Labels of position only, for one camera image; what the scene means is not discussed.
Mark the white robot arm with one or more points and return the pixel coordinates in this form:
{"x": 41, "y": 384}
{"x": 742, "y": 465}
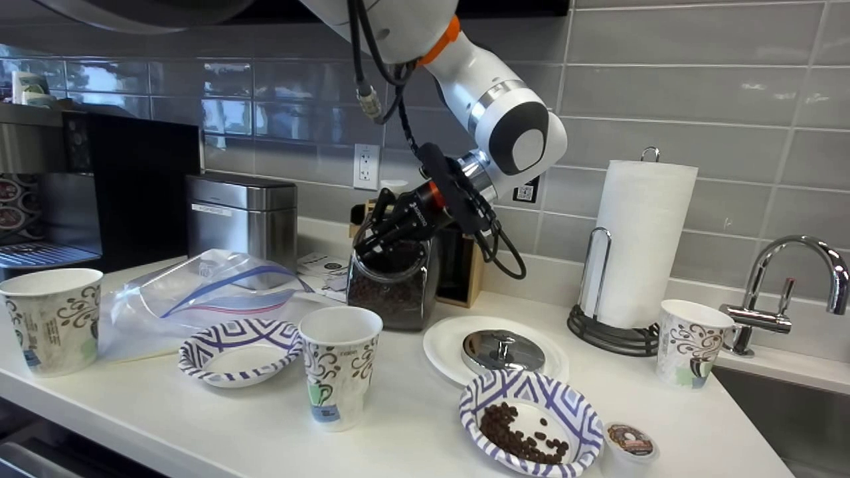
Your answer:
{"x": 494, "y": 96}

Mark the clear zip plastic bag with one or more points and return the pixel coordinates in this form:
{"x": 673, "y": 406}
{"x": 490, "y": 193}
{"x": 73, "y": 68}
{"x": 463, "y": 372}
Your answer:
{"x": 202, "y": 288}

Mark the small round jar lid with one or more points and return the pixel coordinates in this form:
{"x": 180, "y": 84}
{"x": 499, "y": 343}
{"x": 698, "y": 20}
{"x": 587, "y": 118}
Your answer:
{"x": 629, "y": 440}

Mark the patterned paper cup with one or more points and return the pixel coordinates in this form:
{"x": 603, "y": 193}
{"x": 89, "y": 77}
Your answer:
{"x": 694, "y": 340}
{"x": 338, "y": 361}
{"x": 53, "y": 320}

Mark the white round plate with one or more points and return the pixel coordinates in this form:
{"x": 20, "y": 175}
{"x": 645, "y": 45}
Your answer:
{"x": 438, "y": 348}

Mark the small plastic packet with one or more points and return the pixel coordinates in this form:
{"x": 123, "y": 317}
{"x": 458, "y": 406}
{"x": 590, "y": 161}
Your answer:
{"x": 323, "y": 275}

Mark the silver jar lid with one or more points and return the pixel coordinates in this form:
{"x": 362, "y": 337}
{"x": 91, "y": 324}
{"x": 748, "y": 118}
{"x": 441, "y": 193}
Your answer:
{"x": 503, "y": 348}

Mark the stainless steel bin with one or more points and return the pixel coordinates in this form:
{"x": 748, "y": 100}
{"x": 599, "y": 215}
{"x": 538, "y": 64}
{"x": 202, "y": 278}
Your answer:
{"x": 243, "y": 222}

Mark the coffee beans pile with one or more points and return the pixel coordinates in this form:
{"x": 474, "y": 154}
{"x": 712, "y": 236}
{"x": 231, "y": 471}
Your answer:
{"x": 518, "y": 436}

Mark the white paper towel roll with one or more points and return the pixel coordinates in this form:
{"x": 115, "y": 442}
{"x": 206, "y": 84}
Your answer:
{"x": 637, "y": 240}

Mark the black monitor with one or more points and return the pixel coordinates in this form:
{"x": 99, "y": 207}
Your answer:
{"x": 134, "y": 186}

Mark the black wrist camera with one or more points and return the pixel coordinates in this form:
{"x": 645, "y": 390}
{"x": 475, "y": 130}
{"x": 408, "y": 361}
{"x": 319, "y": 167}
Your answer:
{"x": 446, "y": 190}

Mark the blue patterned paper bowl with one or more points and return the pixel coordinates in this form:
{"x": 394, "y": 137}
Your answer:
{"x": 567, "y": 406}
{"x": 240, "y": 353}

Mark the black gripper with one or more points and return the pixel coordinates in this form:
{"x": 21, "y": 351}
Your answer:
{"x": 416, "y": 211}

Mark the steel sink basin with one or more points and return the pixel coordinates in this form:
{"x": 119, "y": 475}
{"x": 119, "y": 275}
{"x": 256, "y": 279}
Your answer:
{"x": 797, "y": 434}

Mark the chrome faucet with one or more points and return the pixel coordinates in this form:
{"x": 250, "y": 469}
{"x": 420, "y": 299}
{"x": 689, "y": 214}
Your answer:
{"x": 778, "y": 256}

